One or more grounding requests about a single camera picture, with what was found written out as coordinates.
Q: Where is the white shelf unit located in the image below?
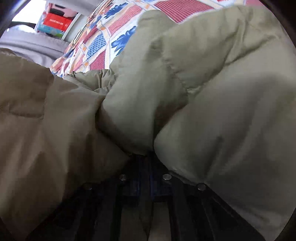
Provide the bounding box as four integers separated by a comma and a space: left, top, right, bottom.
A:
60, 0, 97, 42

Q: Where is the olive green puffer jacket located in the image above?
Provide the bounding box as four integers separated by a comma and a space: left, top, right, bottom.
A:
1, 6, 295, 240

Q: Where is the leaf patterned plaid quilt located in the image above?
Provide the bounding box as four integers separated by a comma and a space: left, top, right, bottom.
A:
50, 0, 263, 77

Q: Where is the grey curtain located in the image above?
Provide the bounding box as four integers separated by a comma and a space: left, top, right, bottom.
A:
1, 25, 69, 68

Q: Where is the red box on shelf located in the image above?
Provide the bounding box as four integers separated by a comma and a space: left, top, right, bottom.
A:
43, 13, 72, 32

